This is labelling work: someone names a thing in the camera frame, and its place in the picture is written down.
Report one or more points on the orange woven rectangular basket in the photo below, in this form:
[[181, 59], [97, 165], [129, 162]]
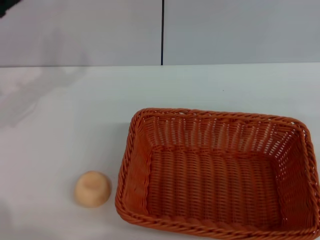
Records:
[[212, 180]]

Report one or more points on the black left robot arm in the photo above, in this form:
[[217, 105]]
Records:
[[4, 5]]

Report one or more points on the round beige bread roll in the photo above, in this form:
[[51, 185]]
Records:
[[92, 189]]

